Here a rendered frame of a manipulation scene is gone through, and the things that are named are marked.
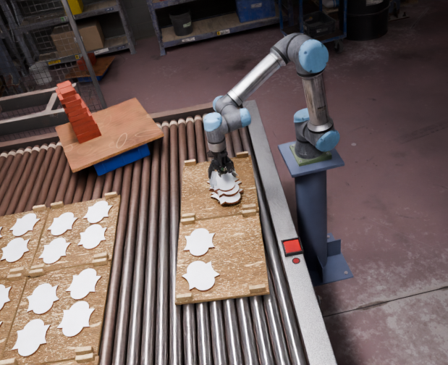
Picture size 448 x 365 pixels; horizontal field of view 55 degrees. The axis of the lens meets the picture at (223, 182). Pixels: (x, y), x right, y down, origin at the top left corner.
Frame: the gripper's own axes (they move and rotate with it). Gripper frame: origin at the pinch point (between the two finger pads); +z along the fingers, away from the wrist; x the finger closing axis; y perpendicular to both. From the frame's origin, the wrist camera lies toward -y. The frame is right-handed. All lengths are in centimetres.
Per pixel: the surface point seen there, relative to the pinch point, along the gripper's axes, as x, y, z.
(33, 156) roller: -75, -102, 9
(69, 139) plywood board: -52, -82, -4
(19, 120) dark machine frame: -74, -132, -1
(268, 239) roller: 0.7, 35.0, 8.3
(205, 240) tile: -21.5, 22.2, 5.5
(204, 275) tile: -29.9, 38.2, 5.4
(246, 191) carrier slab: 8.0, 6.0, 6.6
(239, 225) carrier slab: -5.3, 22.8, 6.6
